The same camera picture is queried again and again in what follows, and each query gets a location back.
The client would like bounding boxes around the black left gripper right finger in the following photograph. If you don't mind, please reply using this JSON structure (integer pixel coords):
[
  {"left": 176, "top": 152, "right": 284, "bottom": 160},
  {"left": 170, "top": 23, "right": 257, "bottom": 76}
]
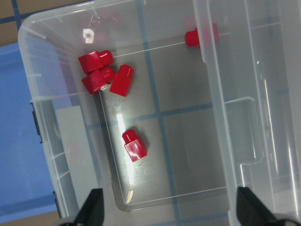
[{"left": 236, "top": 186, "right": 301, "bottom": 226}]

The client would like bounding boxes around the clear plastic box lid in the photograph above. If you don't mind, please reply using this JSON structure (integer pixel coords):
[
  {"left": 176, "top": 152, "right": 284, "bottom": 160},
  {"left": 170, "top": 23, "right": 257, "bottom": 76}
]
[{"left": 193, "top": 0, "right": 301, "bottom": 226}]

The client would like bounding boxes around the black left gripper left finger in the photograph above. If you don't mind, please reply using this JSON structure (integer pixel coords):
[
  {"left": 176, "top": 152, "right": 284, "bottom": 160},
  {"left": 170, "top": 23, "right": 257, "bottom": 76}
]
[{"left": 56, "top": 188, "right": 104, "bottom": 226}]

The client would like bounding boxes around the clear plastic storage box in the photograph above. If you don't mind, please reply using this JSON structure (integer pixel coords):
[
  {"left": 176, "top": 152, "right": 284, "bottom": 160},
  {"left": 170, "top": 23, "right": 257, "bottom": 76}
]
[{"left": 18, "top": 0, "right": 229, "bottom": 226}]

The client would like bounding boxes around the blue plastic tray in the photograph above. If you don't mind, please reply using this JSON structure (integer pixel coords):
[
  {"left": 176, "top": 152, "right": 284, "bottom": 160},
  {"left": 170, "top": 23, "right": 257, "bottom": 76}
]
[{"left": 0, "top": 43, "right": 57, "bottom": 223}]

